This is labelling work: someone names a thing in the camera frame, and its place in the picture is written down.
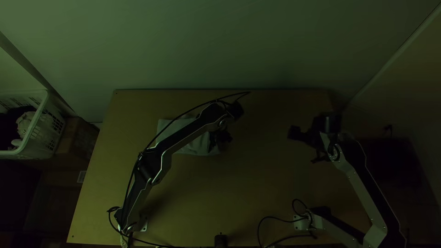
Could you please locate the heap of clothes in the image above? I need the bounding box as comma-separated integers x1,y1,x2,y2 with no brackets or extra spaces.
0,105,38,151

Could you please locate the white laundry basket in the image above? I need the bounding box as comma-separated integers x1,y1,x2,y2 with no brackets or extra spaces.
0,89,67,160

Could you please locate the grey t-shirt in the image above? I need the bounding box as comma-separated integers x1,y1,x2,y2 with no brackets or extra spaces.
155,118,223,157

